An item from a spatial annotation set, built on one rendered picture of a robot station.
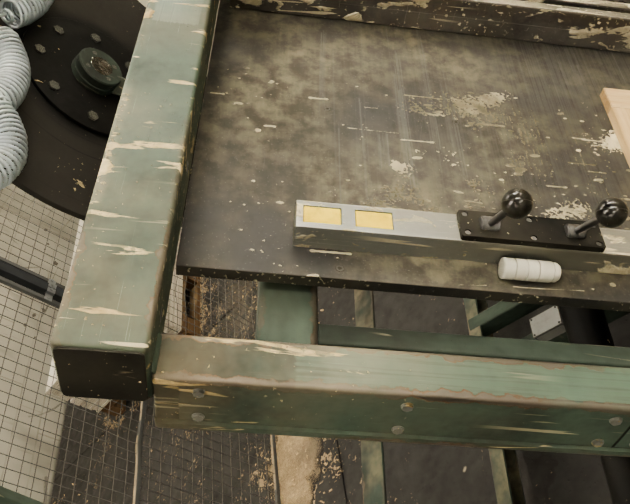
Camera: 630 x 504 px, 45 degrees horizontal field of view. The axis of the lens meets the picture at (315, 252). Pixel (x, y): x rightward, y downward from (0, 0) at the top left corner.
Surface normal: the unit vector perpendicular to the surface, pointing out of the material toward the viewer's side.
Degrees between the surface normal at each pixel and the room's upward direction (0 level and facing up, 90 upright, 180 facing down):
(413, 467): 0
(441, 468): 0
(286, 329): 55
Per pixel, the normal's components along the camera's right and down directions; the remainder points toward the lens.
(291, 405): 0.00, 0.74
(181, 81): 0.12, -0.67
